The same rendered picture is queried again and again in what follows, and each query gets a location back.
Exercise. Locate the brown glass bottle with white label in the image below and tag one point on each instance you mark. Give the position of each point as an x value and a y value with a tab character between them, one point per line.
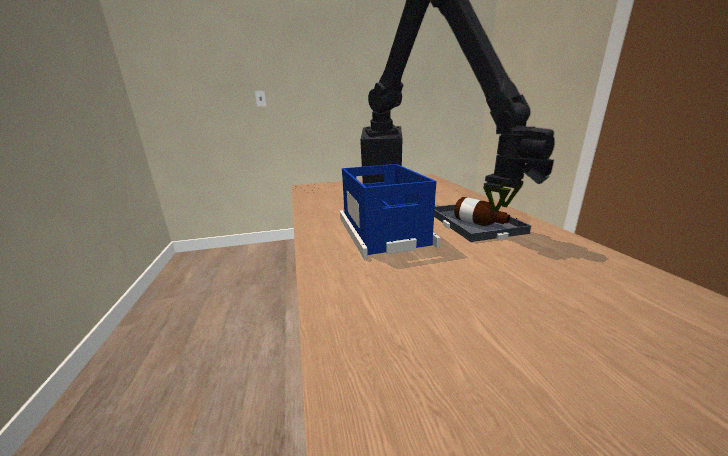
478	212

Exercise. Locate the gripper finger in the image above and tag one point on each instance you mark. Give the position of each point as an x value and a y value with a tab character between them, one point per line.
504	193
516	189

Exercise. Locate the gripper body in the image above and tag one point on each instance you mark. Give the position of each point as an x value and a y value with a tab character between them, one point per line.
492	179

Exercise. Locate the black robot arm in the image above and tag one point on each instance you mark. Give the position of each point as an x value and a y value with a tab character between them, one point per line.
508	107

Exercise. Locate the blue plastic crate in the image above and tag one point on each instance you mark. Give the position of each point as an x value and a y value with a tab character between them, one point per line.
402	207

